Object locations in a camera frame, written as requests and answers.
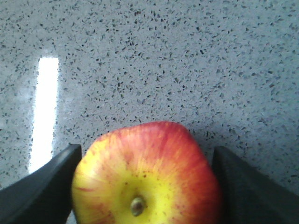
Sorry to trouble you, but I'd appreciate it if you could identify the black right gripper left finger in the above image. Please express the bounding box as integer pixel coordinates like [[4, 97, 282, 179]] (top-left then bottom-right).
[[0, 144, 82, 224]]

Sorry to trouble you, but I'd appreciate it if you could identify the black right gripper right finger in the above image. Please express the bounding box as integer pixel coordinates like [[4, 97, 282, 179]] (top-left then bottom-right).
[[212, 147, 299, 224]]

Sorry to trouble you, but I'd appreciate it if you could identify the red yellow apple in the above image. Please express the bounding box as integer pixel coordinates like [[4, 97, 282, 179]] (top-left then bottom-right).
[[71, 121, 223, 224]]

